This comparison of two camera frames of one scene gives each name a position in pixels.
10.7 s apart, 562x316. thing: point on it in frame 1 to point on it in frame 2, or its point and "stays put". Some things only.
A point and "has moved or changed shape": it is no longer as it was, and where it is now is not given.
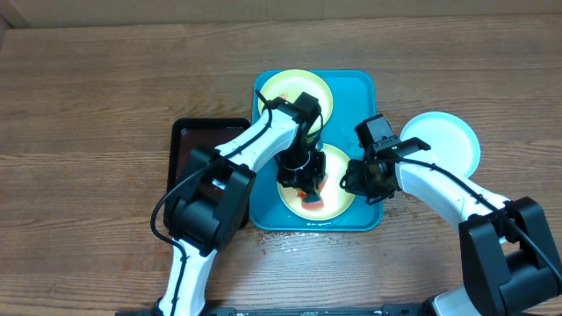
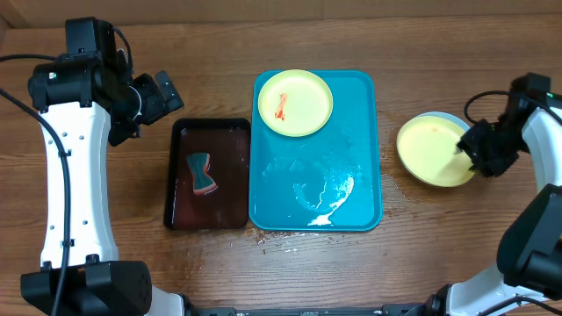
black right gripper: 356,187 to 491,167
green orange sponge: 313,200 has moved or changed shape
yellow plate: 336,192 to 426,147
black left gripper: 306,182 to 157,105
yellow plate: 289,83 stays put
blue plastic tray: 354,98 stays put
